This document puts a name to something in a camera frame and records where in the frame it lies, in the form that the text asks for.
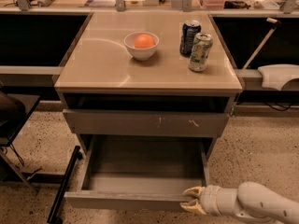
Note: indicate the white stick with tip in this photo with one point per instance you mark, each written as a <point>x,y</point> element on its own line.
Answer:
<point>275,24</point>

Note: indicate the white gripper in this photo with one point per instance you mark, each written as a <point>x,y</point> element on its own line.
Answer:
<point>210,199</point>

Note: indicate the green white soda can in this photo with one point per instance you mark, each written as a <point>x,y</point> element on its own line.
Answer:
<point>201,47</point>

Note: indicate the black cart leg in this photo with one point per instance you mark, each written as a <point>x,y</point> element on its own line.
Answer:
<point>53,217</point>

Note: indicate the orange fruit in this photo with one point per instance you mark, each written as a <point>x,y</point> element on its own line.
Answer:
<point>144,41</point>

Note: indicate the grey drawer cabinet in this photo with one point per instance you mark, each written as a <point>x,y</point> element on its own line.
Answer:
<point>101,74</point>

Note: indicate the grey drawer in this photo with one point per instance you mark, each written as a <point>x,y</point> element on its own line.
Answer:
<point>141,172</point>
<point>145,123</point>

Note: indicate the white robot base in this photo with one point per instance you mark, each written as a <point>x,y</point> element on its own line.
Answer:
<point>276,76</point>

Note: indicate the dark blue soda can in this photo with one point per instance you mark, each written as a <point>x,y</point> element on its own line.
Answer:
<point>189,30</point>

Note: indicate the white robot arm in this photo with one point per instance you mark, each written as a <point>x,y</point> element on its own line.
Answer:
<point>250,202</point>

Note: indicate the grey top drawer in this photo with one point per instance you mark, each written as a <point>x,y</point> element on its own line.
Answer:
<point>145,123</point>

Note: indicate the dark chair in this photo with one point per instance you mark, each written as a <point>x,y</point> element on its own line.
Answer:
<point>15,110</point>

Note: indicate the white ceramic bowl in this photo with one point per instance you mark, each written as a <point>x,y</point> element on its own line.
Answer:
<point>140,54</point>

